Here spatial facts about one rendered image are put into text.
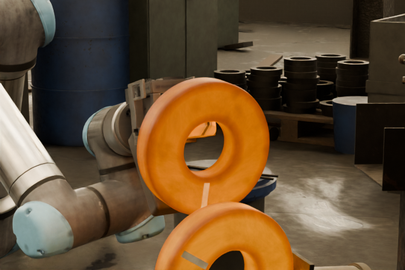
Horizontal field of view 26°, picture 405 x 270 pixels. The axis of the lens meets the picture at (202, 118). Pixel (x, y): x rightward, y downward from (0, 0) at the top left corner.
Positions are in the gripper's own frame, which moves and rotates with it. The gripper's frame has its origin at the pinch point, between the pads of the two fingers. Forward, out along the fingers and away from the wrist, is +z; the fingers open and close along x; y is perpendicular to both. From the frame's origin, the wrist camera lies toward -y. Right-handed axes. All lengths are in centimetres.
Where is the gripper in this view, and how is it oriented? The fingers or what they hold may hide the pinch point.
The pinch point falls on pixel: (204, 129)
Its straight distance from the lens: 99.2
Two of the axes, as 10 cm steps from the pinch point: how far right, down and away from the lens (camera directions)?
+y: -1.0, -9.9, 0.6
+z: 4.2, -0.9, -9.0
